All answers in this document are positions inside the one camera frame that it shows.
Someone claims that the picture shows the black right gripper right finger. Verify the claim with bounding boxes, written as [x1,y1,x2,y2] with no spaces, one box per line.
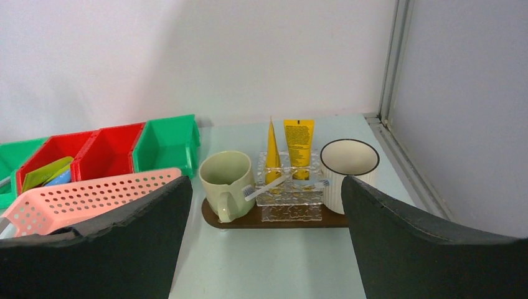
[341,176,527,298]

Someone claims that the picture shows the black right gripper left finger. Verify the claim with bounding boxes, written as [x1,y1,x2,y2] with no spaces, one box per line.
[1,176,193,298]

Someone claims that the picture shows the white toothbrush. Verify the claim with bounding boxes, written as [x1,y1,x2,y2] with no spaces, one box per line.
[293,179,331,191]

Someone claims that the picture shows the white mug dark rim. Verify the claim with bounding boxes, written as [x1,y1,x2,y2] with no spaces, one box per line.
[319,138,380,214]

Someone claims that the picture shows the clear textured toothbrush holder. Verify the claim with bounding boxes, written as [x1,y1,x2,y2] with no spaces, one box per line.
[256,150,323,222]

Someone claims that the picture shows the light green mug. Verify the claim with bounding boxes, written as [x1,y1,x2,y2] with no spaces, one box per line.
[198,151,256,223]

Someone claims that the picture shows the grey toothbrush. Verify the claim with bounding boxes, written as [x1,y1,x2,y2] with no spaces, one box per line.
[242,176,286,201]

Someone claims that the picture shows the brown wooden oval tray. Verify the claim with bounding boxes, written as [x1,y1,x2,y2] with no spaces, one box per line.
[201,198,348,229]

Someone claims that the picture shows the red bin with toothpaste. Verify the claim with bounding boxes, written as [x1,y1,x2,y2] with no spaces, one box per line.
[16,131,94,195]

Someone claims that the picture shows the pink perforated basket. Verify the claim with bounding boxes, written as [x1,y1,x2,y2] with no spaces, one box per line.
[1,168,182,238]

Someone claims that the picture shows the red bin with holder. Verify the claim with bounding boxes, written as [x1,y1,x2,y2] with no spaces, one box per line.
[71,122,145,181]

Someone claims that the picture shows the green bin far right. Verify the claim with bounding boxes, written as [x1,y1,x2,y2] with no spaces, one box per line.
[133,114,200,178]

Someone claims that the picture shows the green bin with toothbrushes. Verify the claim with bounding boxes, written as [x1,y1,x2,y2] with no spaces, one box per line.
[1,137,48,209]

